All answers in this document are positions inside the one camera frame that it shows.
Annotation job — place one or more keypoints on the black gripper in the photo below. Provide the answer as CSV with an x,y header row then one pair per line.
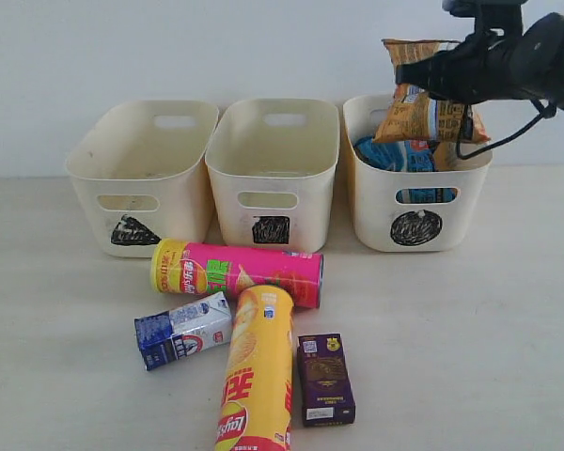
x,y
461,72

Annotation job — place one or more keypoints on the orange noodle packet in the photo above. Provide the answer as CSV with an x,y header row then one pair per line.
x,y
414,117

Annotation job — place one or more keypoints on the blue noodle packet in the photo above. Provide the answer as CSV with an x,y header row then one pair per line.
x,y
408,156

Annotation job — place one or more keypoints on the purple drink carton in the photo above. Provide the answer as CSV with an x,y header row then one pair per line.
x,y
326,391

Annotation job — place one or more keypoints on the blue white milk carton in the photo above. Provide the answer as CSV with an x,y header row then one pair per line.
x,y
183,331

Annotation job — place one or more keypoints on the yellow Lay's chip can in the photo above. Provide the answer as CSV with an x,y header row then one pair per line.
x,y
256,403

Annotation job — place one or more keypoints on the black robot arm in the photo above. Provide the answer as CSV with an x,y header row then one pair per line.
x,y
537,62

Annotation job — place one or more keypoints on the cream bin circle mark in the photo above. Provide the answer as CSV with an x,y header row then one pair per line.
x,y
407,211

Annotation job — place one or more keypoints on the cream bin square mark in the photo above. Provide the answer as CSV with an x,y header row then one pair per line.
x,y
272,165

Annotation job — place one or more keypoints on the pink Lay's chip can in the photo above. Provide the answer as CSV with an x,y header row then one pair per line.
x,y
182,267

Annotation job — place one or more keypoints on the cream bin triangle mark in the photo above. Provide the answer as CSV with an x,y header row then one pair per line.
x,y
140,175

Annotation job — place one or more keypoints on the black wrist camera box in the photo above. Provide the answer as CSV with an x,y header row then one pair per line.
x,y
505,15

